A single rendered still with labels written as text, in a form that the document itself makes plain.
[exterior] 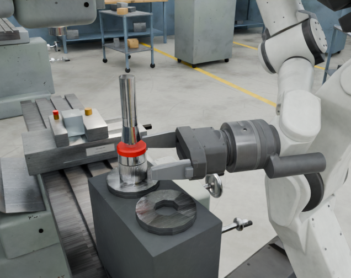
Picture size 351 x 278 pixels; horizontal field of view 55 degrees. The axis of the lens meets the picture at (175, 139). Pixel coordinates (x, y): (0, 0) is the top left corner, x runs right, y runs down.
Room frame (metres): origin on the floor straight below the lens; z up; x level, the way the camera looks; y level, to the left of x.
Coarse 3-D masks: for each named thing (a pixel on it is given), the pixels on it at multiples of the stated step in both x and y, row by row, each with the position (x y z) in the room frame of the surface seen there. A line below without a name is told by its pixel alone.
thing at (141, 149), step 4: (140, 140) 0.49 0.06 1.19; (120, 144) 0.48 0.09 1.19; (140, 144) 0.48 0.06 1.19; (144, 144) 0.48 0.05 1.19; (120, 148) 0.46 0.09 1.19; (124, 148) 0.46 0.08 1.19; (128, 148) 0.46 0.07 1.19; (132, 148) 0.46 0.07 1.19; (136, 148) 0.46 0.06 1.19; (140, 148) 0.46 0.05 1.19; (144, 148) 0.47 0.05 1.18; (120, 152) 0.46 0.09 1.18; (124, 152) 0.46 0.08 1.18; (128, 152) 0.45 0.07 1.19; (132, 152) 0.45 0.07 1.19; (136, 152) 0.46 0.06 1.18; (140, 152) 0.46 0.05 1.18; (144, 152) 0.47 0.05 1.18; (124, 156) 0.46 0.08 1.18; (128, 156) 0.45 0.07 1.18; (132, 156) 0.45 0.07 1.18; (136, 156) 0.46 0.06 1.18
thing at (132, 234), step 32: (96, 192) 0.46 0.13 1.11; (128, 192) 0.43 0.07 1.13; (160, 192) 0.43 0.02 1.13; (96, 224) 0.48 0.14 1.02; (128, 224) 0.37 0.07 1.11; (160, 224) 0.36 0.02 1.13; (192, 224) 0.37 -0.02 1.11; (128, 256) 0.37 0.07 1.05; (160, 256) 0.32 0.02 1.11; (192, 256) 0.35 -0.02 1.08
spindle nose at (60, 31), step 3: (60, 27) 0.91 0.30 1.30; (63, 27) 0.92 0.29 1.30; (48, 30) 0.92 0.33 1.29; (51, 30) 0.91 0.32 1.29; (54, 30) 0.91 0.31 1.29; (57, 30) 0.91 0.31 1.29; (60, 30) 0.91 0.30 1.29; (63, 30) 0.92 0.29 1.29; (66, 30) 0.93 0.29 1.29; (51, 33) 0.91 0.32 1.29; (54, 33) 0.91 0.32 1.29; (57, 33) 0.91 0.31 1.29; (60, 33) 0.91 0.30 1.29; (63, 33) 0.92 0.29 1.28; (66, 33) 0.93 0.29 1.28
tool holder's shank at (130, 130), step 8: (120, 80) 0.47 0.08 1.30; (128, 80) 0.47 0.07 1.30; (120, 88) 0.47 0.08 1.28; (128, 88) 0.47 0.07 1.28; (120, 96) 0.47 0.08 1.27; (128, 96) 0.47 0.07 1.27; (128, 104) 0.46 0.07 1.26; (136, 104) 0.48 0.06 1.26; (128, 112) 0.46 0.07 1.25; (136, 112) 0.47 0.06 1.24; (128, 120) 0.46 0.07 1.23; (136, 120) 0.47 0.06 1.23; (128, 128) 0.46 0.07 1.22; (136, 128) 0.47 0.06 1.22; (128, 136) 0.46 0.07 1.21; (136, 136) 0.47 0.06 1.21; (128, 144) 0.47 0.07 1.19; (136, 144) 0.47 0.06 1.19
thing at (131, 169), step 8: (120, 160) 0.46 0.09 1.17; (128, 160) 0.45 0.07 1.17; (136, 160) 0.46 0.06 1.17; (144, 160) 0.47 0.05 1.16; (120, 168) 0.46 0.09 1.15; (128, 168) 0.45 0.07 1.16; (136, 168) 0.46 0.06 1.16; (144, 168) 0.47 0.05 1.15; (120, 176) 0.46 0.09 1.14; (128, 176) 0.45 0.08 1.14; (136, 176) 0.45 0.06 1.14; (144, 176) 0.46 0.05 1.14
